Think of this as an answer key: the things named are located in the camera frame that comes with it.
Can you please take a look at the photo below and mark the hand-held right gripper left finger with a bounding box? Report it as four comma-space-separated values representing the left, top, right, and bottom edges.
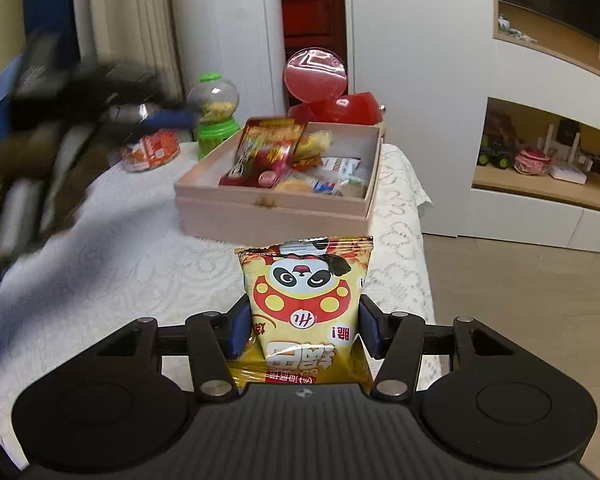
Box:
97, 294, 254, 402

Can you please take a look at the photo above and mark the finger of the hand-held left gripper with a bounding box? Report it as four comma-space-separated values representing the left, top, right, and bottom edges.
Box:
142, 109, 201, 132

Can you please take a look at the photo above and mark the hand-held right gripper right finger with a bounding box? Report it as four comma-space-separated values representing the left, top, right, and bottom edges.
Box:
358, 294, 504, 400

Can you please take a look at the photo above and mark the yellow panda snack bag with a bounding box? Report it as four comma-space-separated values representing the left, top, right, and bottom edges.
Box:
225, 236, 376, 393

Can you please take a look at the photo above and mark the yellow and red snack bag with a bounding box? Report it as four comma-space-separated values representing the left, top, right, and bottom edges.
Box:
219, 116, 308, 188

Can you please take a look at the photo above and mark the pink cardboard box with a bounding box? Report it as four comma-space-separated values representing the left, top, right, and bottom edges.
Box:
174, 119, 384, 244

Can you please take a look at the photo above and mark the clear round cookie packet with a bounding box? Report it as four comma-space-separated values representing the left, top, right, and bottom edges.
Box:
275, 175, 316, 196

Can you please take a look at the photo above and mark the yellow crinkled snack packet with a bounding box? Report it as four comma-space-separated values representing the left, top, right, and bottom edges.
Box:
292, 130, 333, 168

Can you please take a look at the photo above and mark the blue and white packet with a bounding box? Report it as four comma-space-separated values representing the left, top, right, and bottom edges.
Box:
310, 177, 346, 197

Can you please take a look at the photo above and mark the white and green packet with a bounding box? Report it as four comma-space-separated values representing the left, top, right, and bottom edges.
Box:
320, 156, 363, 179

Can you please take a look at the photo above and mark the clear jar with orange label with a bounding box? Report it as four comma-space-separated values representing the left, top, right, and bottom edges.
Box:
120, 130, 182, 174

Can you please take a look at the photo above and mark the green gumball machine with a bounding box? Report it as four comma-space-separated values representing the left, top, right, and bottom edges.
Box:
186, 73, 241, 161

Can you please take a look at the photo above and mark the beige curtain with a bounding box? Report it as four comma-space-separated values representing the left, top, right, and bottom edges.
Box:
72, 0, 187, 107

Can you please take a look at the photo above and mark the red round lid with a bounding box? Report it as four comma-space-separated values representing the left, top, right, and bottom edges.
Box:
282, 47, 349, 107

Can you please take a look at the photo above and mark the red slatted door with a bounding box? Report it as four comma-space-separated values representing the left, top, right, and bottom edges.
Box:
278, 0, 344, 57

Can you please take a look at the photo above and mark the green toy truck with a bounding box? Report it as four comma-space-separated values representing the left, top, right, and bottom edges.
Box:
477, 132, 514, 170

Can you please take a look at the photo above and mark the pink round object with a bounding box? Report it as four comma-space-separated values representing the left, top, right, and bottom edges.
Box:
514, 147, 554, 177

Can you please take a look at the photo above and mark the white router box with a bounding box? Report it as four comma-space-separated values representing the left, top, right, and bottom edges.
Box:
550, 165, 589, 185

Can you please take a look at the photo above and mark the white wall cabinet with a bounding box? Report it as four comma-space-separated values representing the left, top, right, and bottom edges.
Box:
347, 0, 600, 256

